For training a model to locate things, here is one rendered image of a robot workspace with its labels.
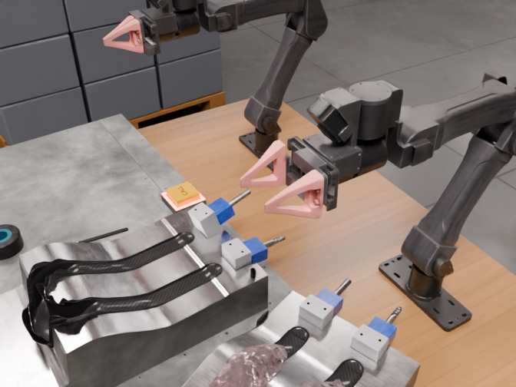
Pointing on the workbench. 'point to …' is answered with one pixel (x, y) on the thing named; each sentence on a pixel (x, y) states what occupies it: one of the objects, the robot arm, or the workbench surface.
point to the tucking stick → (104, 235)
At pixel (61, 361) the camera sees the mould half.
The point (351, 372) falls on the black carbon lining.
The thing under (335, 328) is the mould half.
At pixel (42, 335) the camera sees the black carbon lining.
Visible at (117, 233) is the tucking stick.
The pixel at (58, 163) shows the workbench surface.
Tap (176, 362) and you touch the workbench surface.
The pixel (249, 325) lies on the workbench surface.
